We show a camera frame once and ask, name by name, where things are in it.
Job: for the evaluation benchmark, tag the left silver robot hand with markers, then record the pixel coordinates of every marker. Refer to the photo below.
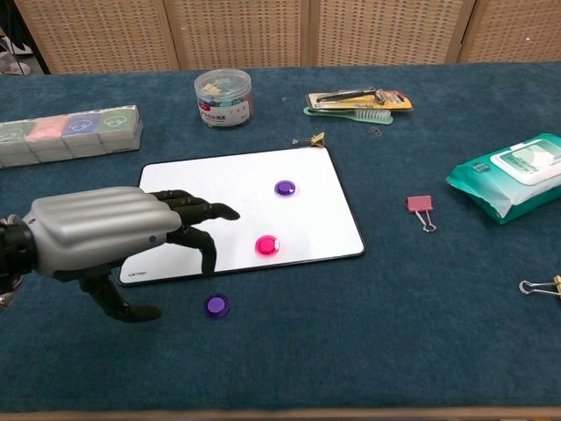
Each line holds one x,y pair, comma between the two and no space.
101,228

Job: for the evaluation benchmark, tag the purple round magnet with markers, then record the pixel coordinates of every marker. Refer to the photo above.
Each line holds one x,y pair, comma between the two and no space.
216,305
285,188

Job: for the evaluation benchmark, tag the red round magnet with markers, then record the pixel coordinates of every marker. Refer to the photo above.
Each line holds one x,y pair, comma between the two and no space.
267,245

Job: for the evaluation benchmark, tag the white magnetic whiteboard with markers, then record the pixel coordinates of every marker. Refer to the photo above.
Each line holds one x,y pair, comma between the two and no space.
245,175

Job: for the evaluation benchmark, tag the clear jar of binder clips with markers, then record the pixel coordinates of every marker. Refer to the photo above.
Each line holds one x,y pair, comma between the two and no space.
223,103

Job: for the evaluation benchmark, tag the teal table cover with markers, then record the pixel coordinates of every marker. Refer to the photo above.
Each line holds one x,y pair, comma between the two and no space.
280,351

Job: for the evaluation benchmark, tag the gold binder clip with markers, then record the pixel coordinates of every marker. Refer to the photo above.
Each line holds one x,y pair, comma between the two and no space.
318,140
557,285

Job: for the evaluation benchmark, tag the wicker folding screen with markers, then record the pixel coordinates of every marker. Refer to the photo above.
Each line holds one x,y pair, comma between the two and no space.
263,30

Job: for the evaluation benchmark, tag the yellow razor blister pack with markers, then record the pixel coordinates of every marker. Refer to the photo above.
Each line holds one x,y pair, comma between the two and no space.
359,100

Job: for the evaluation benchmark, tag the small metal paper clip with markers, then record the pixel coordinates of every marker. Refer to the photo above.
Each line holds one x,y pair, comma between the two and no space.
374,130

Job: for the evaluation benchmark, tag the green scrubbing brush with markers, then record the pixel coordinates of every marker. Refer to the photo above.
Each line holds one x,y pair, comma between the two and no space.
372,116

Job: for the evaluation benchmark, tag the pink binder clip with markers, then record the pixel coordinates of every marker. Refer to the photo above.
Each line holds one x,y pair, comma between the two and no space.
420,204

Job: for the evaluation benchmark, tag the green wet wipes pack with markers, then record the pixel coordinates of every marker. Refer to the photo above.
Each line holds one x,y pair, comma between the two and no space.
513,175

